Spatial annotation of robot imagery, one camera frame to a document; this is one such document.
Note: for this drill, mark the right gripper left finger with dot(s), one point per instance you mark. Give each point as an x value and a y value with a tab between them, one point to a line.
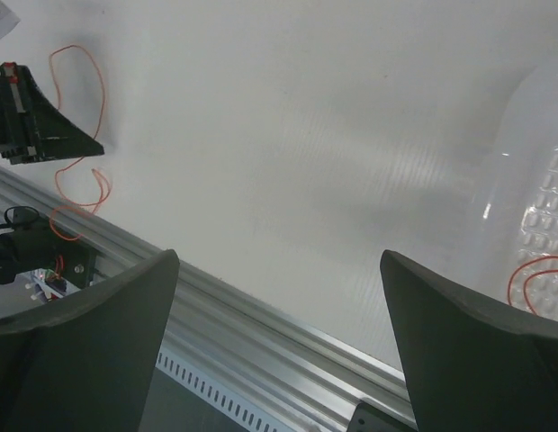
85	362

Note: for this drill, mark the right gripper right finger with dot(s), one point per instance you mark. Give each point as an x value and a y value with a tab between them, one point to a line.
471	363

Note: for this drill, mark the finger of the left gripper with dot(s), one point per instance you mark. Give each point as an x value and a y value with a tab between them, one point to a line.
36	130

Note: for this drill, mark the red orange wire ball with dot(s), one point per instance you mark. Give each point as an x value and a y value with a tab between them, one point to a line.
105	185

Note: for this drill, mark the near white plastic basket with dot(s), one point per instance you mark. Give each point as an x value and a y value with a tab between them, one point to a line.
511	239

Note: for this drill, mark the white slotted cable duct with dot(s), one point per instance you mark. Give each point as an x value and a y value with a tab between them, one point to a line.
217	395

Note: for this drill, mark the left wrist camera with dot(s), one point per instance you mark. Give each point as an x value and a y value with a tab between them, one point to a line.
0	27

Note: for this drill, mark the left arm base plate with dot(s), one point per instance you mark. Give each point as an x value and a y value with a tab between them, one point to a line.
27	243

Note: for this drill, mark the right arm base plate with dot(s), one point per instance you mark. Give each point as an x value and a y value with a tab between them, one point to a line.
367	418

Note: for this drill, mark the aluminium mounting rail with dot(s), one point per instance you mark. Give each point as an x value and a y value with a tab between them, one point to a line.
302	377

